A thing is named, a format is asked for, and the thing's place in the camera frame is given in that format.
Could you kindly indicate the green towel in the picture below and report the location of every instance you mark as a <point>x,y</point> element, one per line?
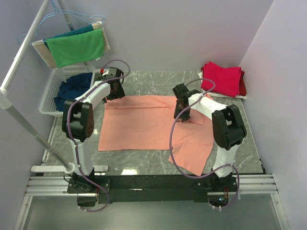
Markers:
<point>78,48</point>

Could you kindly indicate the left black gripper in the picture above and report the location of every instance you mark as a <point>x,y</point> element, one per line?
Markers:
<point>119,94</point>

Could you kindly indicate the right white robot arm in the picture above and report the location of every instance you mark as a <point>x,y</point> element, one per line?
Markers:
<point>228,132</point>

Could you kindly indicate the navy blue t shirt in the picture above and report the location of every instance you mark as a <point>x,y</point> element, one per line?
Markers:
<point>72,88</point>

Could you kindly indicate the beige towel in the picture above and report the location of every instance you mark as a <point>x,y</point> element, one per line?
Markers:
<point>43,50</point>

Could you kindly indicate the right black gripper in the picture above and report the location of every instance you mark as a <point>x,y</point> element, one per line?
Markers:
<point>185,117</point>

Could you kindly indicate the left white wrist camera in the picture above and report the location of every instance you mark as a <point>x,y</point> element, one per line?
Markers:
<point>104,74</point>

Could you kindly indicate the salmon pink t shirt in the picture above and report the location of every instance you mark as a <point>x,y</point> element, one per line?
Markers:
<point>144,123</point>

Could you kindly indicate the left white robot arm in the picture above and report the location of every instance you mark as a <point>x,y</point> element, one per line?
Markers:
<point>78,124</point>

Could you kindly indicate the folded white t shirt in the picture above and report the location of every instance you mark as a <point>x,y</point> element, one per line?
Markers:
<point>213,94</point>

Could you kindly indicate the folded magenta t shirt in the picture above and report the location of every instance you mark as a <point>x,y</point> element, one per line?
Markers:
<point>226,79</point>

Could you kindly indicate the aluminium rail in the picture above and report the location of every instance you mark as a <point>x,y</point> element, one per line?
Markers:
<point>247,184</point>

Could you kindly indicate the black base beam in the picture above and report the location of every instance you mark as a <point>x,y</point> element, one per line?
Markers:
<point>145,188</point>

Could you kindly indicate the blue wire hanger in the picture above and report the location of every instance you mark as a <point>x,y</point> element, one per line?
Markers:
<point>62,10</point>

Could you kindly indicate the white plastic laundry basket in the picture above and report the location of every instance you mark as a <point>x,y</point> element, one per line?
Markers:
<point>57,76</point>

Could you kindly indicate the teal towel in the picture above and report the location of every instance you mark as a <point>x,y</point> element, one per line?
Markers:
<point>82,30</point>

